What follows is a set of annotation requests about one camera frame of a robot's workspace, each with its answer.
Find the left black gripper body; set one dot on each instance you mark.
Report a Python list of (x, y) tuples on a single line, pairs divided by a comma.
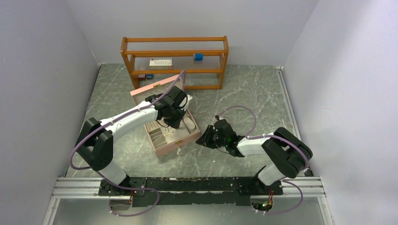
[(174, 119)]

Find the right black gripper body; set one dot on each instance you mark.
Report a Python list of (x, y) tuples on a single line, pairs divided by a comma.
[(222, 142)]

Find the pink jewelry box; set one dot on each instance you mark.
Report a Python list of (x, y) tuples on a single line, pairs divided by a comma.
[(162, 139)]

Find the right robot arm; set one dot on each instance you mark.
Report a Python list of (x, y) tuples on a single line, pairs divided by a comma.
[(288, 154)]

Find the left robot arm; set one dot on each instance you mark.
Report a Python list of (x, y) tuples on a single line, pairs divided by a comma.
[(96, 140)]

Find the beige watch pillow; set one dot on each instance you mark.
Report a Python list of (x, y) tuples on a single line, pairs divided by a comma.
[(190, 125)]

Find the white red-print box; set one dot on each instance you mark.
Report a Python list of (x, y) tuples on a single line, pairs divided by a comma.
[(160, 63)]

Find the orange wooden shelf rack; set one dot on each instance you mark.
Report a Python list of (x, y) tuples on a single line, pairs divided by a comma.
[(137, 52)]

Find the blue cube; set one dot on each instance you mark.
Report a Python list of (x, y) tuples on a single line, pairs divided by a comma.
[(198, 57)]

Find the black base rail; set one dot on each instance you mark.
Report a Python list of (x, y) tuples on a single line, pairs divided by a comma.
[(240, 191)]

